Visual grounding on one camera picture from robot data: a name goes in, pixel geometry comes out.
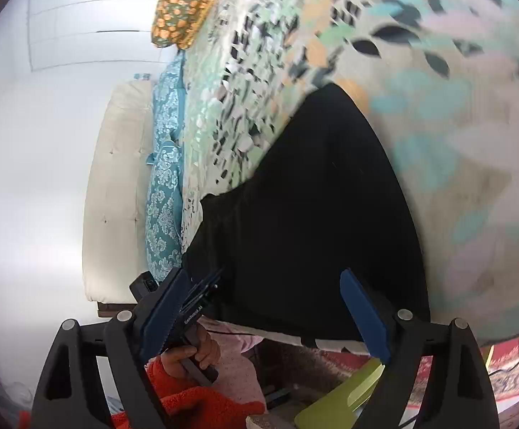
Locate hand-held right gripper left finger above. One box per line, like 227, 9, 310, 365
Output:
31, 267, 193, 429

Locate person's left forearm red sleeve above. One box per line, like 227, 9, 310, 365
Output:
110, 357, 265, 429

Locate lime green plastic stool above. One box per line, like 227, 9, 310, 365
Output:
294, 357, 385, 429

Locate blue patterned pillow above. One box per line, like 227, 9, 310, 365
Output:
152, 54, 187, 148
144, 140, 184, 282

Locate floral bed sheet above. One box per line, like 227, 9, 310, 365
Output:
181, 0, 519, 354

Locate beige padded headboard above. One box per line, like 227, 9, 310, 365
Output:
82, 79, 155, 305

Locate white wardrobe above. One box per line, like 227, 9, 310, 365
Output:
27, 0, 184, 72

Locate orange floral folded quilt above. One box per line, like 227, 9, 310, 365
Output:
151, 0, 231, 50

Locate person's left hand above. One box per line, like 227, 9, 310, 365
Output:
160, 322, 221, 378

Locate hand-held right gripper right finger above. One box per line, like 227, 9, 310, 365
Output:
340, 268, 500, 429

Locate black pants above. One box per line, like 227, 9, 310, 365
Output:
181, 83, 431, 342

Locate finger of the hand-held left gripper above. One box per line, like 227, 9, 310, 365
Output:
190, 269, 223, 296
192, 279, 221, 310

